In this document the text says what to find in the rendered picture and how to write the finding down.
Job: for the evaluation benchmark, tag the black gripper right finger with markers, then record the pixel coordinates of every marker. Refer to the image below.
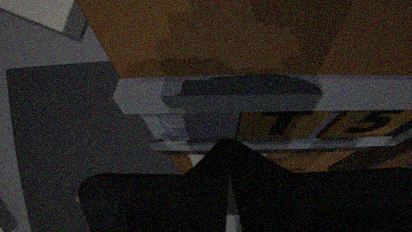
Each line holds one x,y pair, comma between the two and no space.
271,198

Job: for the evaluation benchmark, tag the grey flat square slab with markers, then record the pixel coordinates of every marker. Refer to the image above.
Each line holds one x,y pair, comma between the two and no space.
61,15

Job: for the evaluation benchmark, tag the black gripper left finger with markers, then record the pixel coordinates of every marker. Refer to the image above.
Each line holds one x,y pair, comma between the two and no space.
195,201

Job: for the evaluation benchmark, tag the white paper ticket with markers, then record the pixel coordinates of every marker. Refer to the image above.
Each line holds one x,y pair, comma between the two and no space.
195,159

